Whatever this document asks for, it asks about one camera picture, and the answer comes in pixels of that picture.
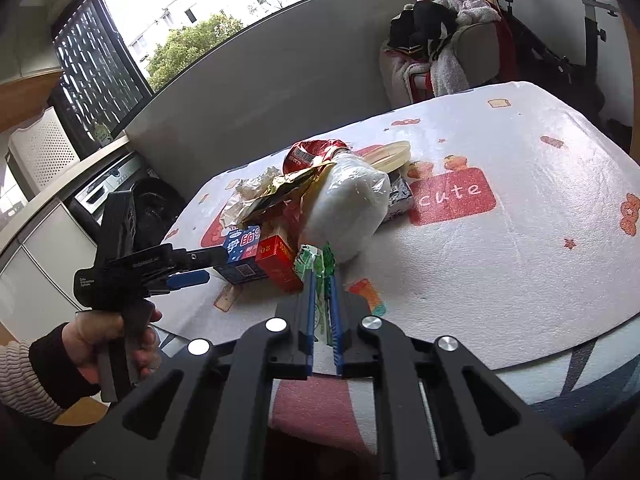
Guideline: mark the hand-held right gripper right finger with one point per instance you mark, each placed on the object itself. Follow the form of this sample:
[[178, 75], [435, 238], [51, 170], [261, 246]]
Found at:
[[338, 320]]

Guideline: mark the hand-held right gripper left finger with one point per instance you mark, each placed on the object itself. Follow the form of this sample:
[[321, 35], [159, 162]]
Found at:
[[309, 310]]

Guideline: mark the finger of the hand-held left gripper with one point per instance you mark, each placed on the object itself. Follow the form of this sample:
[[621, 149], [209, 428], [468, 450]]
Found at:
[[200, 257], [189, 280]]

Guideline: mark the blue and white carton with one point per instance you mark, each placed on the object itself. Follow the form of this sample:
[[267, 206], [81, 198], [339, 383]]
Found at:
[[240, 255]]

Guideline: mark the green plastic wrapper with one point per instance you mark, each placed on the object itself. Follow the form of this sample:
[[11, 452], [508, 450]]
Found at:
[[315, 257]]

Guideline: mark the black tissue packet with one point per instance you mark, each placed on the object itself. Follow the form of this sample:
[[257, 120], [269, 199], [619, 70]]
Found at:
[[400, 197]]

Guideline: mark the person's left forearm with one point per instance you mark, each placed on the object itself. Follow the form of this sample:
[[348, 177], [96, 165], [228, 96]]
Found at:
[[35, 375]]

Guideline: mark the person's left hand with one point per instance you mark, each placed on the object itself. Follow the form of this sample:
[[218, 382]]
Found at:
[[87, 340]]

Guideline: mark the red cardboard box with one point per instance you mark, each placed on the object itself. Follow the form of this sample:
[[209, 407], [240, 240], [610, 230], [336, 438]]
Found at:
[[277, 265]]

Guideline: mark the crumpled white paper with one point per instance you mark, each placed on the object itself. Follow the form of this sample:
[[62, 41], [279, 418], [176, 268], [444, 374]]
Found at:
[[250, 192]]

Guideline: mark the grey washing machine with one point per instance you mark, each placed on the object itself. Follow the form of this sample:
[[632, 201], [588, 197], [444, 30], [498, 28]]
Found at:
[[107, 185]]

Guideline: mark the white plastic bag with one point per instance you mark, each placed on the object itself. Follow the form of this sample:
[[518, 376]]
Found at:
[[345, 205]]

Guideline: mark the gold foil wrapper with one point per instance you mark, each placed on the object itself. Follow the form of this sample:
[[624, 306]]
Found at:
[[292, 187]]

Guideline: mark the small green white bottle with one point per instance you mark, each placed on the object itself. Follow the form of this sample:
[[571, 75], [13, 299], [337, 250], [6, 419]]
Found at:
[[102, 133]]

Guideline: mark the white air purifier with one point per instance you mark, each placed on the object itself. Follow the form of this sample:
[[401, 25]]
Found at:
[[42, 152]]

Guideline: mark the red foil snack bag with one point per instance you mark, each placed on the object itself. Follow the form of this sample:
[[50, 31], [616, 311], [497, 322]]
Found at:
[[312, 152]]

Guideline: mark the white printed foam mat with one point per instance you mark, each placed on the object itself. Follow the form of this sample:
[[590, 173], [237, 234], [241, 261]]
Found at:
[[500, 270]]

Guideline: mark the yellow plastic lid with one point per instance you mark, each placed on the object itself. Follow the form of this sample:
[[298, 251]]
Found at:
[[387, 155]]

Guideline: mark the black window grille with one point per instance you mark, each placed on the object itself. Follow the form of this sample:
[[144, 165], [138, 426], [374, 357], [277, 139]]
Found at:
[[95, 75]]

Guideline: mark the beige chair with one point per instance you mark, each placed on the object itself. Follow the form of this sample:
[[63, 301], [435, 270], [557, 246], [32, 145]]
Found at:
[[475, 52]]

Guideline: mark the pile of clothes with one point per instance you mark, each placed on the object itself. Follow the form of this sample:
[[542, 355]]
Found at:
[[440, 15]]

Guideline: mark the black exercise bike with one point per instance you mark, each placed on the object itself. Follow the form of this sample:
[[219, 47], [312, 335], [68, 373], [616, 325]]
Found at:
[[565, 55]]

